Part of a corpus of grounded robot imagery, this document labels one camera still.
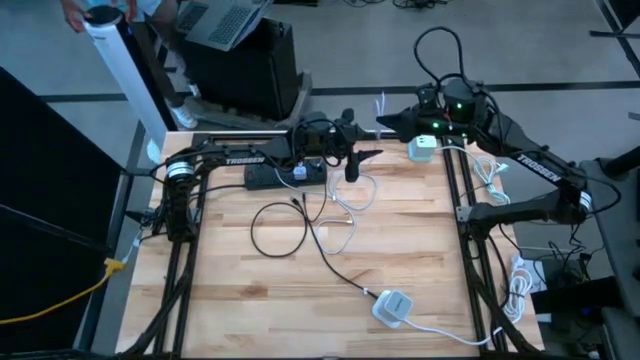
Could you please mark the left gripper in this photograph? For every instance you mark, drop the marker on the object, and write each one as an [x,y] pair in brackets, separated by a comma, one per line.
[347,137]

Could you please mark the dark grey side cabinet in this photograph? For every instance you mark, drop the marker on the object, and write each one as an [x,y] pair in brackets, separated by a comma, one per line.
[620,250]

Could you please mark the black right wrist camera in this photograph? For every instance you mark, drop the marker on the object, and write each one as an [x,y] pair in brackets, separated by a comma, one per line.
[462,100]

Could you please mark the grey power adapter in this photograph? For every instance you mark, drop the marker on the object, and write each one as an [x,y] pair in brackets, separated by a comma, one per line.
[395,306]

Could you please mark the pale USB wall charger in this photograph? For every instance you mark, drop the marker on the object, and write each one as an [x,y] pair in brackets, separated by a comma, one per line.
[300,173]

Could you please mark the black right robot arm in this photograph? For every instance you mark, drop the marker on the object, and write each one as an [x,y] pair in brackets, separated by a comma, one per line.
[540,167]

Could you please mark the black power strip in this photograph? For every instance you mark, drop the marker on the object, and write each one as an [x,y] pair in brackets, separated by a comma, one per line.
[260,179]

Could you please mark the black partition panel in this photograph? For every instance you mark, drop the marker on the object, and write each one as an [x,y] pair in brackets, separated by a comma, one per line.
[50,175]

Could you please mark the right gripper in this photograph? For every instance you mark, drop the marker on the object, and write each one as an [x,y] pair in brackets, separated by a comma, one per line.
[435,120]

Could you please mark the black box cart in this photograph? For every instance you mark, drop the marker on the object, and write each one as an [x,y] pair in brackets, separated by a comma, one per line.
[240,75]

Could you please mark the pale cube power outlet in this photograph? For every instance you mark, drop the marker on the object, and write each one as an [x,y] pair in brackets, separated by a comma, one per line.
[422,150]

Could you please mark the white labelled box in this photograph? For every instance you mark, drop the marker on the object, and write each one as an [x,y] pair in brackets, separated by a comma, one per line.
[539,282]

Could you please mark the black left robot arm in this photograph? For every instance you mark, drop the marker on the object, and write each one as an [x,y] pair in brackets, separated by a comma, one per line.
[240,160]

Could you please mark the white tower fan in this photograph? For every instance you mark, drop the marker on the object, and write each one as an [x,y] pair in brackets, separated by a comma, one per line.
[125,75]

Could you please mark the grey laptop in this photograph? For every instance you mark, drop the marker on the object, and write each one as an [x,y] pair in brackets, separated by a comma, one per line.
[225,22]

